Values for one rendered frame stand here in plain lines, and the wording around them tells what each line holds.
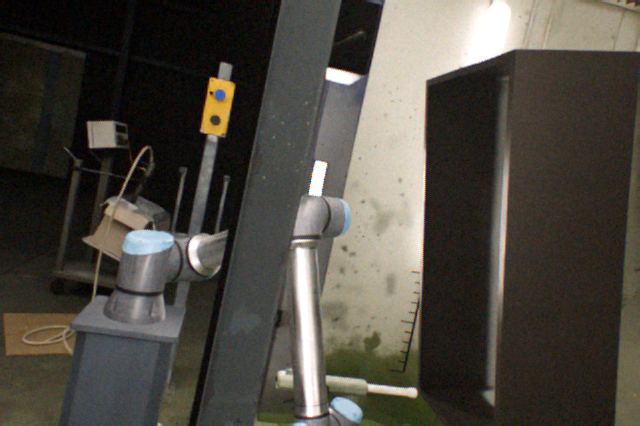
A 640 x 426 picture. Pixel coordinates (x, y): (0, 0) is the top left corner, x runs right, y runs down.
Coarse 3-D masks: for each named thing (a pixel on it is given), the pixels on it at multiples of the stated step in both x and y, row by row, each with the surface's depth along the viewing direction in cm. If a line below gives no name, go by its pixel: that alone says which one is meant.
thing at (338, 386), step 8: (280, 376) 170; (288, 376) 171; (328, 376) 176; (336, 376) 177; (280, 384) 170; (288, 384) 170; (328, 384) 173; (336, 384) 173; (344, 384) 174; (352, 384) 174; (360, 384) 175; (368, 384) 177; (328, 392) 174; (336, 392) 174; (344, 392) 174; (352, 392) 174; (360, 392) 175; (376, 392) 177; (384, 392) 178; (392, 392) 178; (400, 392) 178; (408, 392) 179; (416, 392) 179
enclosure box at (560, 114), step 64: (512, 64) 136; (576, 64) 138; (448, 128) 197; (512, 128) 137; (576, 128) 140; (448, 192) 200; (512, 192) 139; (576, 192) 142; (448, 256) 202; (512, 256) 141; (576, 256) 144; (448, 320) 205; (512, 320) 143; (576, 320) 146; (448, 384) 208; (512, 384) 145; (576, 384) 148
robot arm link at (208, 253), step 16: (336, 208) 146; (336, 224) 146; (176, 240) 178; (192, 240) 176; (208, 240) 173; (224, 240) 168; (192, 256) 174; (208, 256) 172; (192, 272) 176; (208, 272) 177
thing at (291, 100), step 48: (288, 0) 45; (336, 0) 45; (288, 48) 45; (288, 96) 46; (288, 144) 46; (288, 192) 46; (240, 240) 46; (288, 240) 47; (240, 288) 47; (240, 336) 47; (240, 384) 48
